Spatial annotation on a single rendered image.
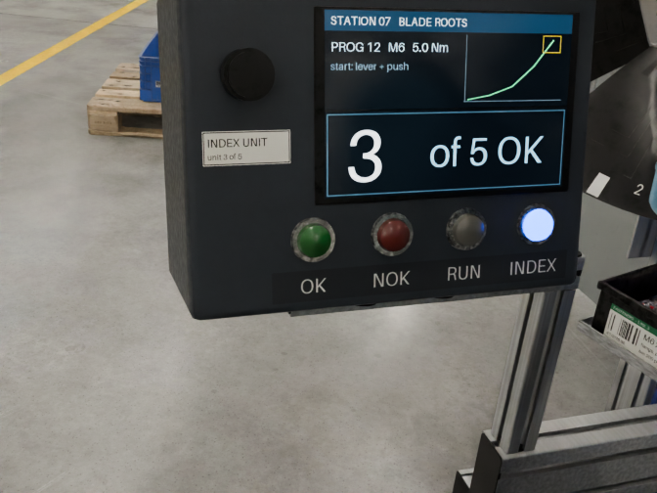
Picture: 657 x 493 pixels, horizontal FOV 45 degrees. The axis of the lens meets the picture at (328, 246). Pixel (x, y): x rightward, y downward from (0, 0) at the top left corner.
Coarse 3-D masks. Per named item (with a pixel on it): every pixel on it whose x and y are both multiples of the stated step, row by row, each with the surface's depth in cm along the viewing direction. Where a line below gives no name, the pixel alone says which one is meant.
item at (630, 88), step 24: (648, 48) 109; (624, 72) 109; (648, 72) 108; (600, 96) 109; (624, 96) 108; (648, 96) 107; (600, 120) 108; (624, 120) 107; (648, 120) 106; (600, 144) 107; (624, 144) 106; (648, 144) 106; (600, 168) 107; (624, 168) 105; (648, 168) 105; (624, 192) 105; (648, 192) 104; (648, 216) 103
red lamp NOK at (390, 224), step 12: (384, 216) 47; (396, 216) 47; (372, 228) 47; (384, 228) 47; (396, 228) 47; (408, 228) 47; (372, 240) 47; (384, 240) 47; (396, 240) 47; (408, 240) 48; (384, 252) 48; (396, 252) 48
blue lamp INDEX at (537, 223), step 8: (528, 208) 50; (536, 208) 50; (544, 208) 50; (520, 216) 50; (528, 216) 50; (536, 216) 50; (544, 216) 50; (552, 216) 51; (520, 224) 50; (528, 224) 50; (536, 224) 50; (544, 224) 50; (552, 224) 50; (520, 232) 50; (528, 232) 50; (536, 232) 50; (544, 232) 50; (552, 232) 51; (528, 240) 51; (536, 240) 50; (544, 240) 51
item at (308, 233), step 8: (304, 224) 46; (312, 224) 46; (320, 224) 46; (328, 224) 46; (296, 232) 46; (304, 232) 45; (312, 232) 45; (320, 232) 45; (328, 232) 46; (296, 240) 46; (304, 240) 45; (312, 240) 45; (320, 240) 46; (328, 240) 46; (296, 248) 46; (304, 248) 46; (312, 248) 46; (320, 248) 46; (328, 248) 46; (304, 256) 46; (312, 256) 46; (320, 256) 46
